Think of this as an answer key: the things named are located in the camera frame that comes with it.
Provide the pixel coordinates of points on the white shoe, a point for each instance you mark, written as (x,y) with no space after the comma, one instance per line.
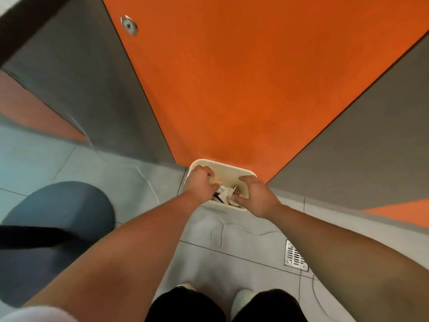
(241,300)
(184,287)

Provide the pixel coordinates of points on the orange stall door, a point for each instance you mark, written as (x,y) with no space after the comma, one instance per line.
(254,73)

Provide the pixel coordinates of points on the dark stall frame bar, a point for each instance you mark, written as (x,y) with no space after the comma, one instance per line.
(23,20)

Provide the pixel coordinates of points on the black trousers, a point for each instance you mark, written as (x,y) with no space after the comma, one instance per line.
(221,306)

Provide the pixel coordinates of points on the person's left hand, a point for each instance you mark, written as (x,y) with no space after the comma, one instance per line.
(197,186)

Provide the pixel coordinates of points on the grey stall partition panel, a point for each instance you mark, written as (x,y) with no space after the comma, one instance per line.
(362,144)
(87,87)

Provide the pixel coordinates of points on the person's right hand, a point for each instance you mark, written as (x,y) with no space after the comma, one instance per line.
(256,199)

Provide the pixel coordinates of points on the person's right forearm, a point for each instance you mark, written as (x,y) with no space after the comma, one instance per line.
(348,261)

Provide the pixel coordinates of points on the person's left forearm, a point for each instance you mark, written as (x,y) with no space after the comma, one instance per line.
(110,254)

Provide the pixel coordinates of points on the grey-blue toilet lid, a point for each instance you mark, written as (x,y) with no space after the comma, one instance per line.
(50,211)

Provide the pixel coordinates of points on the crumpled paper trash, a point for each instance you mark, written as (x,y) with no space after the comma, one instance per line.
(226,193)

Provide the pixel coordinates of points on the round metal door knob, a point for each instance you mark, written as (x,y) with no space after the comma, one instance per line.
(129,25)

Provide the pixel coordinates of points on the white shirt sleeve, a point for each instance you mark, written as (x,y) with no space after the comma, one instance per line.
(37,314)

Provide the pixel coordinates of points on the metal floor drain grate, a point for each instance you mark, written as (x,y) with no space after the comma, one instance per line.
(295,256)

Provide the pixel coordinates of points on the person's left fingers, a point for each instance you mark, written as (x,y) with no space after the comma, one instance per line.
(206,170)

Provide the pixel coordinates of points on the cream plastic waste bin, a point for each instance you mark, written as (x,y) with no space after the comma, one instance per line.
(228,172)

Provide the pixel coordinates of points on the person's right thumb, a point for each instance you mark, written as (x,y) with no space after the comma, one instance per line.
(240,198)

